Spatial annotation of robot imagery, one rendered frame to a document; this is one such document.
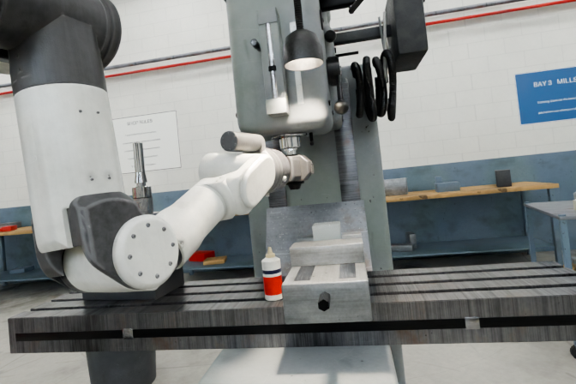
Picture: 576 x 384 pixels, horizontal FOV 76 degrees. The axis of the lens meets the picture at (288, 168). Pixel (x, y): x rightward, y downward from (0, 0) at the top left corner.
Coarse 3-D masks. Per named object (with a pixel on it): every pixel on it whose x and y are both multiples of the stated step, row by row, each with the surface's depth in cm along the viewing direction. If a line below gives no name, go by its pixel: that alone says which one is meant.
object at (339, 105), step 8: (336, 56) 86; (328, 64) 85; (336, 64) 85; (328, 72) 86; (336, 72) 85; (328, 80) 87; (336, 80) 84; (336, 104) 74; (344, 104) 74; (336, 112) 75; (344, 112) 74
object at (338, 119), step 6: (324, 30) 94; (330, 48) 94; (330, 54) 94; (330, 90) 93; (336, 90) 94; (336, 96) 94; (336, 114) 93; (336, 120) 94; (342, 120) 108; (336, 126) 102
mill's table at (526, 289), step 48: (192, 288) 93; (240, 288) 89; (384, 288) 78; (432, 288) 75; (480, 288) 73; (528, 288) 71; (48, 336) 82; (96, 336) 80; (144, 336) 78; (192, 336) 76; (240, 336) 75; (288, 336) 73; (336, 336) 71; (384, 336) 70; (432, 336) 68; (480, 336) 67; (528, 336) 65
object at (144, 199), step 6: (132, 192) 93; (138, 192) 92; (144, 192) 92; (150, 192) 94; (138, 198) 92; (144, 198) 92; (150, 198) 94; (138, 204) 92; (144, 204) 92; (150, 204) 93; (144, 210) 92; (150, 210) 93
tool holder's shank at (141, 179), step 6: (138, 144) 94; (138, 150) 94; (138, 156) 94; (138, 162) 93; (144, 162) 95; (138, 168) 93; (144, 168) 94; (138, 174) 93; (144, 174) 94; (138, 180) 93; (144, 180) 94; (138, 186) 93
